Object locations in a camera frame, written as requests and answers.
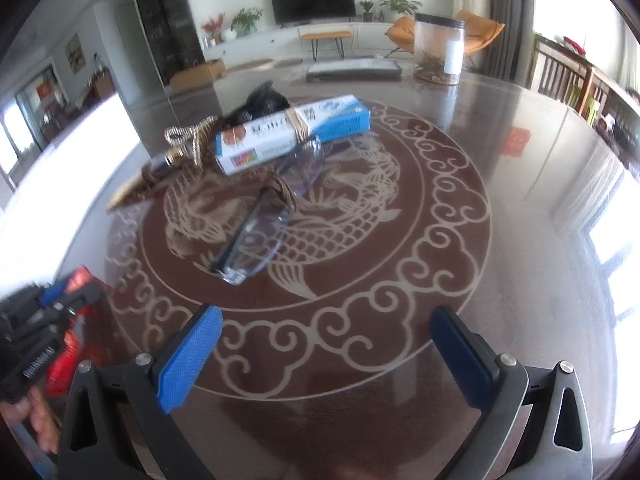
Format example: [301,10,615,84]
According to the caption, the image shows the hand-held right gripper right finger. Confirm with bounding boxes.
[429,305,593,480]

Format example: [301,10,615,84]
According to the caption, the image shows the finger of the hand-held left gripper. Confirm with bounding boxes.
[40,281,104,312]

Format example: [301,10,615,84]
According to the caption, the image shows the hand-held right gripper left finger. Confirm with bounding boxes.
[59,304,223,480]

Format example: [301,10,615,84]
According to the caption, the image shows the red packet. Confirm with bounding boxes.
[45,266,109,397]

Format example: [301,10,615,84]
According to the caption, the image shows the clear glasses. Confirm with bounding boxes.
[209,135,324,287]

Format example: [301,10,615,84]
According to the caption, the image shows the blue white toothpaste box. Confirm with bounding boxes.
[215,92,372,177]

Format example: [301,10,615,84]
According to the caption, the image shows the person's left hand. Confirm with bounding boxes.
[0,394,60,457]

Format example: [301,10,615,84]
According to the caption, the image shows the wooden side cabinet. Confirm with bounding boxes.
[80,70,119,111]

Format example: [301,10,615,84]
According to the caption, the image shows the cardboard box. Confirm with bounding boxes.
[169,58,226,92]

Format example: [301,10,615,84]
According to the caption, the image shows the wooden sideboard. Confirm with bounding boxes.
[590,67,640,176]

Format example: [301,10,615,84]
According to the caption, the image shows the dark display cabinet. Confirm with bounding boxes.
[128,0,204,87]

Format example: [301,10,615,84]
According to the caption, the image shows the wooden dining chair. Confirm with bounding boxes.
[534,34,597,117]

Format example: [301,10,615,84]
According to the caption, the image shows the clear jar with black lid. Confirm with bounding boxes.
[413,12,466,85]

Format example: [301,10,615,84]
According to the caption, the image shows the red flowers in vase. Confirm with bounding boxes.
[201,14,226,47]

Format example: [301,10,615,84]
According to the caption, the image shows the white television console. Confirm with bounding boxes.
[202,20,401,67]

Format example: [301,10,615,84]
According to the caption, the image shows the orange lounge chair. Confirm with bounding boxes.
[385,9,506,59]

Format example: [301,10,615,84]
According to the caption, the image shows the green potted plant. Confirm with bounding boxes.
[231,7,264,36]

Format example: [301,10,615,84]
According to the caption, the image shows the grey curtain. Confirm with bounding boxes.
[487,0,534,82]

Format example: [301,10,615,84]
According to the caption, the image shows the wooden bench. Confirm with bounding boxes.
[298,30,354,61]

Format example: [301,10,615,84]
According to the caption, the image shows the large leafy potted plant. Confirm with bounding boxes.
[378,0,423,23]

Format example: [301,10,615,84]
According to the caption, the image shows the black television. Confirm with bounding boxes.
[269,0,357,29]

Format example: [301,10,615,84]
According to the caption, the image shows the brown braided hair tie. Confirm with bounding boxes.
[257,179,299,217]

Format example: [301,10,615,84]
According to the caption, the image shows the framed wall painting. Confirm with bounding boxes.
[66,33,84,72]

